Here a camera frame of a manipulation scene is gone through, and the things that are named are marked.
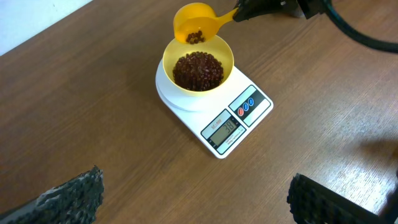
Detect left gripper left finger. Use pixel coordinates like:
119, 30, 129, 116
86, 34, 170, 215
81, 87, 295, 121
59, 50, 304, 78
1, 166, 104, 224

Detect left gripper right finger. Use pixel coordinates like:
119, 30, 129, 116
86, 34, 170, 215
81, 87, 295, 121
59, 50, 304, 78
287, 173, 386, 224

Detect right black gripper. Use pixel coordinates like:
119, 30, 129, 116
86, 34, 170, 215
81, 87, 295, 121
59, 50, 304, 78
233, 0, 325, 22

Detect yellow measuring scoop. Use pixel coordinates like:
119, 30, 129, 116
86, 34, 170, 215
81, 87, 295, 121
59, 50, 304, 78
173, 2, 238, 44

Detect red adzuki beans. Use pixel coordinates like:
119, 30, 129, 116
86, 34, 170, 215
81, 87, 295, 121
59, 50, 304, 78
172, 30, 224, 92

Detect pale yellow plastic bowl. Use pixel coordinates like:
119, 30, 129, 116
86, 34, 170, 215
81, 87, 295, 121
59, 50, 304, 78
161, 35, 234, 96

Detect white digital kitchen scale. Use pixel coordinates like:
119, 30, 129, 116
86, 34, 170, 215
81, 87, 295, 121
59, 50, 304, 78
155, 62, 274, 159

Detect right black cable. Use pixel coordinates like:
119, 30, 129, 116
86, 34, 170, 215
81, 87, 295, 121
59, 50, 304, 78
322, 0, 398, 54

